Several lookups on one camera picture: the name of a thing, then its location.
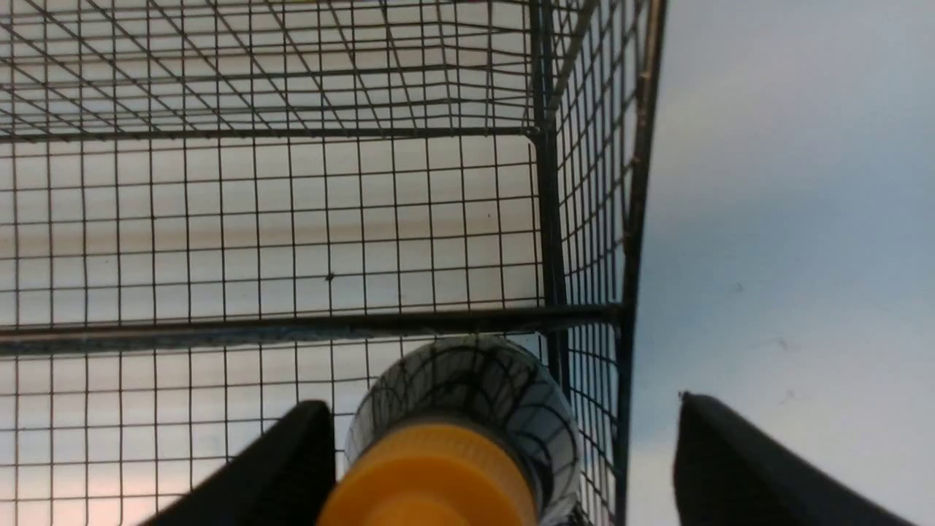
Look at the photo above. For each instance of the red sauce bottle yellow cap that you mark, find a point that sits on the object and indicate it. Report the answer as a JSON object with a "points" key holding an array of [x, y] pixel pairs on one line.
{"points": [[469, 430]]}

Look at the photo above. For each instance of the black wire mesh shelf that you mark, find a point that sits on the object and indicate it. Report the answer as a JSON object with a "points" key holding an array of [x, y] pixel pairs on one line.
{"points": [[212, 210]]}

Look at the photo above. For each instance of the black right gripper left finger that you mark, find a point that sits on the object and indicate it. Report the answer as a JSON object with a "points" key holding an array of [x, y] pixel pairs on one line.
{"points": [[282, 478]]}

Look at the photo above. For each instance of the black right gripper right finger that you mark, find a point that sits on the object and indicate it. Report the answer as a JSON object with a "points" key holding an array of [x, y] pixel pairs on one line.
{"points": [[727, 472]]}

